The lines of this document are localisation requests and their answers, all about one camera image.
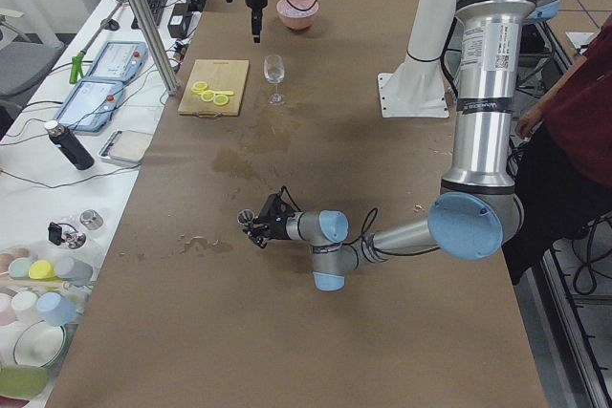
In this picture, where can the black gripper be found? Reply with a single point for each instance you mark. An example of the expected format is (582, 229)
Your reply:
(277, 228)
(253, 3)

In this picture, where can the pink bowl of ice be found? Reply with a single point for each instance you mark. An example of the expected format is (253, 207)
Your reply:
(297, 15)

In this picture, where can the clear wine glass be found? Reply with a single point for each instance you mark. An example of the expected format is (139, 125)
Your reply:
(274, 72)

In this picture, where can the person's hand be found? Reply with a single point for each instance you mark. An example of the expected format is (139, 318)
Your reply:
(528, 122)

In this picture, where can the bamboo cutting board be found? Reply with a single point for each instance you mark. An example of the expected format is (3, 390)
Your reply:
(220, 75)

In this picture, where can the black power adapter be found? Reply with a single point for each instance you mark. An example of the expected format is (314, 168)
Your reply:
(179, 21)

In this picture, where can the lemon slice near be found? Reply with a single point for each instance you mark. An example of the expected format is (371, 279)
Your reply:
(220, 100)

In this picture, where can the lemon slice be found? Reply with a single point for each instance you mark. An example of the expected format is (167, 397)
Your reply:
(199, 87)
(207, 96)
(220, 100)

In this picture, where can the lemon slice middle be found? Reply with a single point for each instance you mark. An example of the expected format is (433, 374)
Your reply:
(207, 96)

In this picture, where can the lemon slice far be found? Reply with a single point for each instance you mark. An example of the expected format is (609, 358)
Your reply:
(199, 87)

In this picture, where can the black keyboard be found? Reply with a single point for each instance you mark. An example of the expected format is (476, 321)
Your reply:
(152, 3)

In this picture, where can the upper teach pendant tablet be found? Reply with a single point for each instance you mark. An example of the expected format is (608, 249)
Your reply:
(118, 60)

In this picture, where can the teach pendant tablet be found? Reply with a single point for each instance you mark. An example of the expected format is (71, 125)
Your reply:
(90, 105)
(118, 60)

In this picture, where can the grey tray with cloth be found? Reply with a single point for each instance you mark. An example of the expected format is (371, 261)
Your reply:
(125, 147)

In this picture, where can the small steel cup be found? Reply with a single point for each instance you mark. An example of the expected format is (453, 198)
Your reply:
(91, 219)

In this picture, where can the grey plastic cup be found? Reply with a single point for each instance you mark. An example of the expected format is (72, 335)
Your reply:
(73, 271)

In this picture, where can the lower teach pendant tablet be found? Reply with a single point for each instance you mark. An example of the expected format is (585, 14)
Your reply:
(90, 105)

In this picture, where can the light blue plastic cup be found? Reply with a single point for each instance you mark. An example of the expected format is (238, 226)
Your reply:
(56, 309)

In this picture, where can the yellow plastic cup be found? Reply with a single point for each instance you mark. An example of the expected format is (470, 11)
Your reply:
(42, 270)

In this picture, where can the black water bottle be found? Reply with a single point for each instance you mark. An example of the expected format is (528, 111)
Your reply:
(68, 144)

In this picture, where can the white plate green rim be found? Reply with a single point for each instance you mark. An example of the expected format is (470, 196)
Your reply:
(40, 345)

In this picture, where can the mint green cup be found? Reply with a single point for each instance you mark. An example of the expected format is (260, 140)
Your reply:
(19, 268)

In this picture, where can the white plastic cup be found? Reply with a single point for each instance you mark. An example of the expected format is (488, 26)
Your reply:
(24, 305)

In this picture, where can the green plastic bowl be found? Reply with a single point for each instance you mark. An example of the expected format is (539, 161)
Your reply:
(22, 381)

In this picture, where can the seated person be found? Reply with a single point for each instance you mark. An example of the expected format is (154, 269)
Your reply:
(563, 179)

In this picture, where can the aluminium frame post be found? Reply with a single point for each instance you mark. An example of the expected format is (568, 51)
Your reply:
(155, 44)

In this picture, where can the green handled reach tool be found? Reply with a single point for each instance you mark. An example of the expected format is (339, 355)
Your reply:
(107, 24)

